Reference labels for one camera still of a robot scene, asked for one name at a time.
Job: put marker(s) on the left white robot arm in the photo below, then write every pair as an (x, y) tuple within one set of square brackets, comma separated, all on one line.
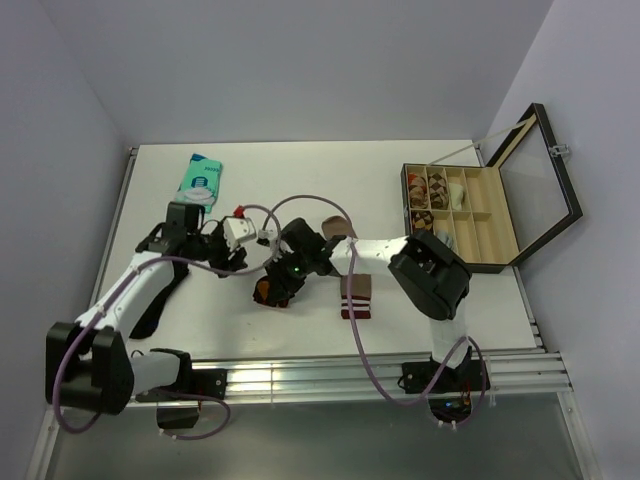
[(87, 365)]

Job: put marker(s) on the aluminium table edge rail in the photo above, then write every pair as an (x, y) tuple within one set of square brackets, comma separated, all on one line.
[(326, 379)]

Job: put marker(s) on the black blue grey sock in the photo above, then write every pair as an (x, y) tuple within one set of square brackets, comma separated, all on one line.
[(149, 321)]

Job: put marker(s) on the black red yellow argyle sock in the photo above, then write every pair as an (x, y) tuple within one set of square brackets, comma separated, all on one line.
[(273, 292)]

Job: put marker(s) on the rolled white sock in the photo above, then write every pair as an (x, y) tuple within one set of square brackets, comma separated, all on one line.
[(456, 196)]

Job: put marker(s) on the brown sock with striped cuff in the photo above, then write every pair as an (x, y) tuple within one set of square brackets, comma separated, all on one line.
[(361, 284)]

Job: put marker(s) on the rolled dark brown argyle sock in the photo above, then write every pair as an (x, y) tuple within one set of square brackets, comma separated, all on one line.
[(422, 220)]

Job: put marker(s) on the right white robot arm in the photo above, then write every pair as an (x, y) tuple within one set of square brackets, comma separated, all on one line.
[(432, 276)]

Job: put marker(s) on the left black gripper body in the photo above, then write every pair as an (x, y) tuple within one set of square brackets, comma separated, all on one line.
[(216, 250)]

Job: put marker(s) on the rolled orange beige argyle sock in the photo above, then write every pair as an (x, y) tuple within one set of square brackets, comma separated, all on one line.
[(417, 189)]

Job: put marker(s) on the black compartment box with lid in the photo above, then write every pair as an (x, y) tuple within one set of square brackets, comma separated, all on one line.
[(520, 200)]

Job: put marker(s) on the rolled brown beige argyle sock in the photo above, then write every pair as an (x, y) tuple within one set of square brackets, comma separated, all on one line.
[(438, 192)]

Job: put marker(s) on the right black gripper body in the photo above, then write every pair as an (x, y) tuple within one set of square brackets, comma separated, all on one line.
[(291, 270)]

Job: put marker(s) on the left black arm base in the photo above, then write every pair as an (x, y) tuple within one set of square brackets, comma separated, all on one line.
[(201, 385)]

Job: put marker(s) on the rolled light blue sock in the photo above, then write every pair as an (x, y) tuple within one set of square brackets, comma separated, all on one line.
[(446, 238)]

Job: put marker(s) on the mint green sock pair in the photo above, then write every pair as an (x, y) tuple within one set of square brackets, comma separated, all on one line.
[(201, 182)]

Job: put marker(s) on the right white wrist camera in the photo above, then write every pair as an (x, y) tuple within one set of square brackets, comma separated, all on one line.
[(270, 238)]

